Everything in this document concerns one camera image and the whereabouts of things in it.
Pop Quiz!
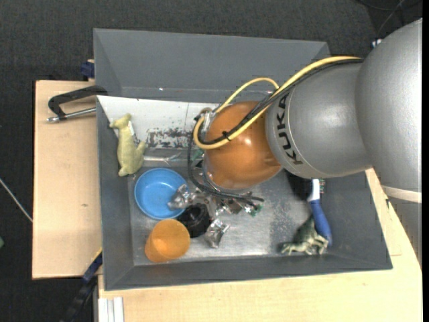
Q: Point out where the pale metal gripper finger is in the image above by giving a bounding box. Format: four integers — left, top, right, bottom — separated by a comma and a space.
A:
203, 213, 231, 250
166, 184, 202, 211

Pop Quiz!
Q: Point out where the grey metal bin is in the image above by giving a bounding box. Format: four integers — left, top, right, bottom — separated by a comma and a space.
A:
93, 28, 393, 291

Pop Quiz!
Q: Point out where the black round object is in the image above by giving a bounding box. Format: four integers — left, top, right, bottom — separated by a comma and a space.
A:
176, 203, 212, 238

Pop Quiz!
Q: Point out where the blue bowl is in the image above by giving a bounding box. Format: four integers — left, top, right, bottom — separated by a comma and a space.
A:
133, 167, 190, 221

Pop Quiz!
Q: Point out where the orange cup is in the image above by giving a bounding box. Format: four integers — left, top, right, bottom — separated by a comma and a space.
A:
144, 218, 192, 264

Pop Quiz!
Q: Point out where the yellow-green plush toy animal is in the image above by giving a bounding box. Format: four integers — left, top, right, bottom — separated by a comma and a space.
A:
109, 113, 149, 178

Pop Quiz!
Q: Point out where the green toy dinosaur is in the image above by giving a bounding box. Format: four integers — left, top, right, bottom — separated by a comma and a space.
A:
280, 214, 330, 256

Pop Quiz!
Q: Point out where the pale cardboard board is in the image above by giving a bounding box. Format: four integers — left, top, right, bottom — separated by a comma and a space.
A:
32, 79, 403, 280

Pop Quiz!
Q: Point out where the blue and white handled tool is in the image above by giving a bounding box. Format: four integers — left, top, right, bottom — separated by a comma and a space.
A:
307, 178, 333, 247

